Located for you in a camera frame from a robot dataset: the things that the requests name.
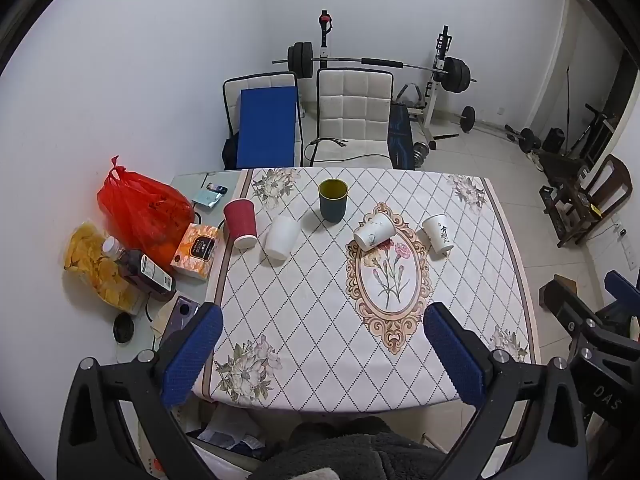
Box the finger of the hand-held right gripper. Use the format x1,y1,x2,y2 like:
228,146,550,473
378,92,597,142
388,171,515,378
538,279,603,333
594,269,640,345

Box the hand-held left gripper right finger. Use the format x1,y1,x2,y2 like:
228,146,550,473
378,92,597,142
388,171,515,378
423,302,589,480

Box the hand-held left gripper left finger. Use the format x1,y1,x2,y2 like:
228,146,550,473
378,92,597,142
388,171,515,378
56,304,224,480

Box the white paper cup black print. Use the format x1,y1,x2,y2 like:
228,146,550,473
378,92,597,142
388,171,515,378
421,214,455,256

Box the red paper cup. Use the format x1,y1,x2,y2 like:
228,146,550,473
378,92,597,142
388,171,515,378
223,198,258,250

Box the white paper cup small print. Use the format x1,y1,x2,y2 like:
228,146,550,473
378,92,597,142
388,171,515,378
353,212,396,252

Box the plain white plastic cup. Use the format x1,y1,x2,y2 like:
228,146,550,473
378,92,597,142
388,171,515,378
264,216,301,261

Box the dark teal cup yellow inside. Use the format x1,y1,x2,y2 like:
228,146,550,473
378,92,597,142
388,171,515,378
318,179,349,223

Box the grey smartphone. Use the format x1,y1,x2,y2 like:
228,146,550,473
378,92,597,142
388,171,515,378
162,296,201,337

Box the beige paper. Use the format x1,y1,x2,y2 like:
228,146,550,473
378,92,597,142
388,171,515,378
150,304,175,347

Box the black round lid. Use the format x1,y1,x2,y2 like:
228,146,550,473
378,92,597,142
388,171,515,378
113,312,135,345

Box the crumpled papers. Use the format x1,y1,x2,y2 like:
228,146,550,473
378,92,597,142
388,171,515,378
186,402,268,453

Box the dark wooden chair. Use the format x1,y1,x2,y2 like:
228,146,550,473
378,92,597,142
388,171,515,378
538,154,634,249

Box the brown bottle white cap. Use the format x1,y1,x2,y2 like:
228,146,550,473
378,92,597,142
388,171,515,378
102,237,177,302

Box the orange tissue box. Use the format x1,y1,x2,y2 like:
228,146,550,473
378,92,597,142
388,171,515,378
170,223,221,281

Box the floral diamond pattern tablecloth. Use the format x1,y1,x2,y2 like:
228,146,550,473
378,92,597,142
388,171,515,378
202,167,542,414

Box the person's grey fleece clothing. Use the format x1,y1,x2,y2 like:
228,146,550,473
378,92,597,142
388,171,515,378
249,415,447,480

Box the clear bag of yellow chips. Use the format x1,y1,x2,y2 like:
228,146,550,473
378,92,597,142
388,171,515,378
63,221,146,316

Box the red plastic bag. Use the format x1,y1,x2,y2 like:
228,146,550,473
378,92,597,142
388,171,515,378
97,156,197,266

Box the teal booklet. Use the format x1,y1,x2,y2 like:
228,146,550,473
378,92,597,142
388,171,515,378
192,187,222,210

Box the black box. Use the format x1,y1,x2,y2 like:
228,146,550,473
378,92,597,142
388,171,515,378
542,127,566,155

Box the black dumbbells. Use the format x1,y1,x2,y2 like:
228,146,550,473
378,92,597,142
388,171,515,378
504,125,542,155

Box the small barbell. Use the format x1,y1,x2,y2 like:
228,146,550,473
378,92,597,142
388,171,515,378
447,106,517,137

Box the black bag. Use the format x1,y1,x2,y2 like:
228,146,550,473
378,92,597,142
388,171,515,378
222,134,242,170

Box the white squat rack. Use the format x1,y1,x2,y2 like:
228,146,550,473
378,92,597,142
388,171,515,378
315,10,461,152

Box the blue board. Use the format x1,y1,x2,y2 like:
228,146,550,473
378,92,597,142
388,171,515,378
236,87,300,169

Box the barbell with black plates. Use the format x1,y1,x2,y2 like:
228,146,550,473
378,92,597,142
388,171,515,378
272,41,477,96

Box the black exercise frame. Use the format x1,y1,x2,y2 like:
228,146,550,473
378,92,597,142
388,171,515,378
565,102,619,158

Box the white door frame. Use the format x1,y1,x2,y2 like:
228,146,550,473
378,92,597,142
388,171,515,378
529,0,627,137

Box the black cable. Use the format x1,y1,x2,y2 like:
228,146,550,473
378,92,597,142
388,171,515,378
304,136,391,167

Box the grey cable handle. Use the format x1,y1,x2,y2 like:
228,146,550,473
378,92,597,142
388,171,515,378
394,82,424,109

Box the white padded chair black frame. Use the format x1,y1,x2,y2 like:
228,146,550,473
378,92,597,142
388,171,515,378
222,73,304,169
306,68,396,168

